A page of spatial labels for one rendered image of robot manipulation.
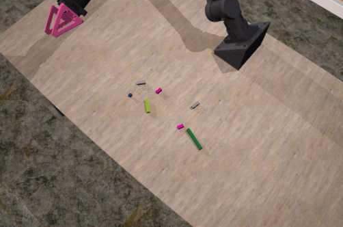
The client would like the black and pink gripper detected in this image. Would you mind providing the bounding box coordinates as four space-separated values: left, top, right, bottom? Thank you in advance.
44 0 90 37

